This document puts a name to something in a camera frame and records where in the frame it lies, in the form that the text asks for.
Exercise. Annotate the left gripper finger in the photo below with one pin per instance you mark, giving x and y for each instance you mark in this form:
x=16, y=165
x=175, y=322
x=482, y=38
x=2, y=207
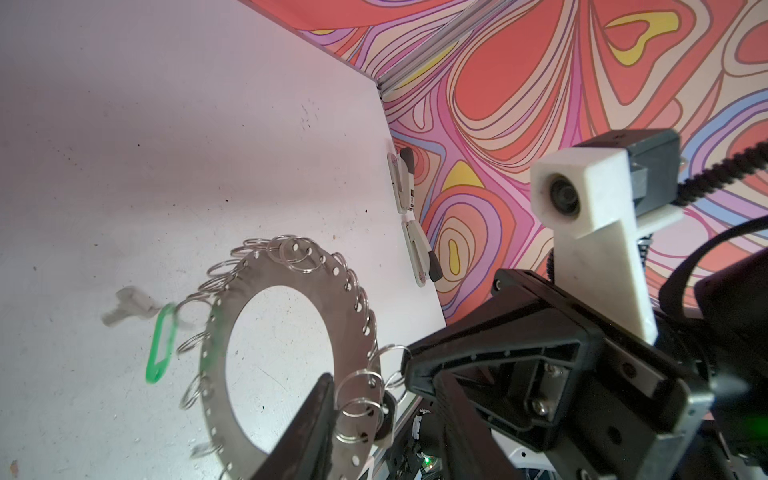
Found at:
x=304, y=451

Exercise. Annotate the key with green tag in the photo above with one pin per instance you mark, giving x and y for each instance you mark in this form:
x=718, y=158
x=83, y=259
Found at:
x=134, y=303

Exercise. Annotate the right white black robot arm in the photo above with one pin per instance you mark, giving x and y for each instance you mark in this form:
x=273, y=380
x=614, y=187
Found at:
x=715, y=328

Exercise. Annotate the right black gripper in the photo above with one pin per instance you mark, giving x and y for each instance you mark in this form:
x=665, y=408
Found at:
x=547, y=371

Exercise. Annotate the metal disc with keyrings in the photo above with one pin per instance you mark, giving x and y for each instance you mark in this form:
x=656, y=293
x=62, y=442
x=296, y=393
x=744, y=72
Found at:
x=281, y=312

